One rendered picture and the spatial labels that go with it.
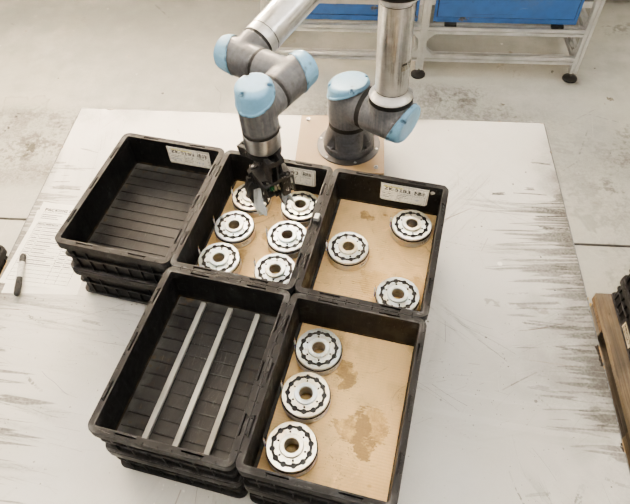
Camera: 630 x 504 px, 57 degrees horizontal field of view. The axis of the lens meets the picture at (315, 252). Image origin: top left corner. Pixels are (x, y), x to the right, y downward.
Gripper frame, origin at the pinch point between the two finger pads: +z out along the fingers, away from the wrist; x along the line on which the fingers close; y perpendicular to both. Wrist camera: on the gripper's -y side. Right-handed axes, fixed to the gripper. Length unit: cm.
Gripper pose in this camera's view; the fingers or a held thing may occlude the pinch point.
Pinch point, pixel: (271, 203)
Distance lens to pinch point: 136.3
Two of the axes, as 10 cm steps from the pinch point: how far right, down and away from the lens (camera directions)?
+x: 8.5, -4.5, 2.6
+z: 0.6, 5.8, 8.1
